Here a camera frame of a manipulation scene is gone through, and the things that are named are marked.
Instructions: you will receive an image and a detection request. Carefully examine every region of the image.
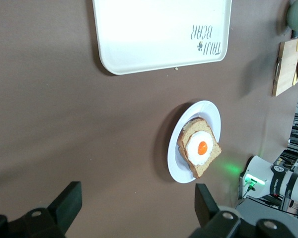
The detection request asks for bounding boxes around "yellow plastic knife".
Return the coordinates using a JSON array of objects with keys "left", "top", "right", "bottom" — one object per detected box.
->
[{"left": 292, "top": 49, "right": 298, "bottom": 86}]

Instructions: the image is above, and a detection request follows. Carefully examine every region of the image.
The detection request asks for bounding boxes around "pale round plate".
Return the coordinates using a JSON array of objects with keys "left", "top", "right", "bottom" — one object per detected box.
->
[{"left": 167, "top": 100, "right": 222, "bottom": 184}]

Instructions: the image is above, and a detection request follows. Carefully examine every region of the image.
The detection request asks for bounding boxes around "wooden cutting board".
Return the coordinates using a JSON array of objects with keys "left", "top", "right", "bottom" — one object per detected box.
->
[{"left": 272, "top": 37, "right": 298, "bottom": 97}]

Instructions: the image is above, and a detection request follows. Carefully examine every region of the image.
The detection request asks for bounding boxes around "fried egg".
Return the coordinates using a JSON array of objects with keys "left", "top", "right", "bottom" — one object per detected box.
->
[{"left": 186, "top": 130, "right": 214, "bottom": 166}]

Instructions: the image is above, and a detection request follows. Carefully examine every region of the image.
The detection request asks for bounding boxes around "cream bear print tray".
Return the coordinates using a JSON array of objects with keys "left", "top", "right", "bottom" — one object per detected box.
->
[{"left": 92, "top": 0, "right": 233, "bottom": 76}]

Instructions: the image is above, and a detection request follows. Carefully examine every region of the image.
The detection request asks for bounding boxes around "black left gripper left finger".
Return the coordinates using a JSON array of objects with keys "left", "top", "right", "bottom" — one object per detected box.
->
[{"left": 0, "top": 181, "right": 82, "bottom": 238}]

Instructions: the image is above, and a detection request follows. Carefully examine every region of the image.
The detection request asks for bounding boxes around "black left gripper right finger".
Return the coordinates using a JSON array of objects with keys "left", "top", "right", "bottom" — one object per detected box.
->
[{"left": 195, "top": 183, "right": 296, "bottom": 238}]

